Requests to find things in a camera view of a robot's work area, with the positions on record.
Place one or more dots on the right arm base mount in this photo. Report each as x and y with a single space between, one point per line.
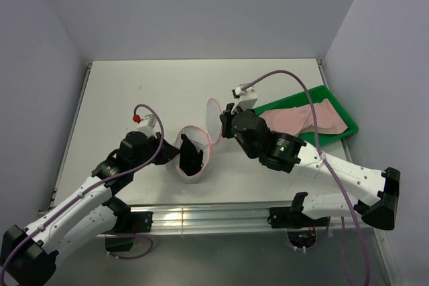
283 217

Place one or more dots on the pink bra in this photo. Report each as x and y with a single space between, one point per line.
297 120

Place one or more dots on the black bra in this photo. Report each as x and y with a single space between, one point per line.
191 157

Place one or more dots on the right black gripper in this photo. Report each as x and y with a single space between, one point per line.
227 116

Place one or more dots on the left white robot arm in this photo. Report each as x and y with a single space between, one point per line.
31 255

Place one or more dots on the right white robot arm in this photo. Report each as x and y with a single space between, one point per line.
335 179

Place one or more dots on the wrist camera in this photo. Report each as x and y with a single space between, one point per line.
147 125
246 98

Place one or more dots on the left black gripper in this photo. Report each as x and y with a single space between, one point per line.
166 153

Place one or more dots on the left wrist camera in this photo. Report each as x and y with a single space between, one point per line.
147 125

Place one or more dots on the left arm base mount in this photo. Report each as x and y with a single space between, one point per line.
128 231

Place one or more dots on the green plastic tray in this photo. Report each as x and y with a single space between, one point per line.
318 94

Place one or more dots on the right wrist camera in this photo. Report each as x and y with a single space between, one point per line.
246 98

